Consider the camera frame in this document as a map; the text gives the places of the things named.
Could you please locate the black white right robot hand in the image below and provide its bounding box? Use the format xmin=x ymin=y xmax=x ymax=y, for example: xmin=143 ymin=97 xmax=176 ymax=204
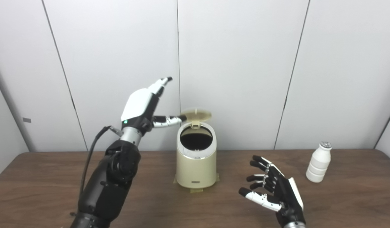
xmin=238 ymin=155 xmax=306 ymax=226

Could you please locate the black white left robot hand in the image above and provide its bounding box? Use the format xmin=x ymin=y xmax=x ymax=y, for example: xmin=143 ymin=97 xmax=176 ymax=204
xmin=121 ymin=76 xmax=187 ymax=135

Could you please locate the small white plastic bottle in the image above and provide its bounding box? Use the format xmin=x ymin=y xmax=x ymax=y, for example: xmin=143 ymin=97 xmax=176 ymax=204
xmin=305 ymin=142 xmax=332 ymax=183

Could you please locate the round cream bin lid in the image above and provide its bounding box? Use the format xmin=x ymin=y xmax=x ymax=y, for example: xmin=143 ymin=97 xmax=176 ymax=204
xmin=180 ymin=108 xmax=212 ymax=129

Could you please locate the cream-colored bin body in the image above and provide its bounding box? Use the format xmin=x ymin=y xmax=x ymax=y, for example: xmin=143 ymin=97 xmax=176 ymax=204
xmin=176 ymin=122 xmax=217 ymax=189

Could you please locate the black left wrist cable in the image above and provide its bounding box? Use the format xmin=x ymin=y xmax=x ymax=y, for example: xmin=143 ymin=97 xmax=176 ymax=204
xmin=79 ymin=126 xmax=123 ymax=203

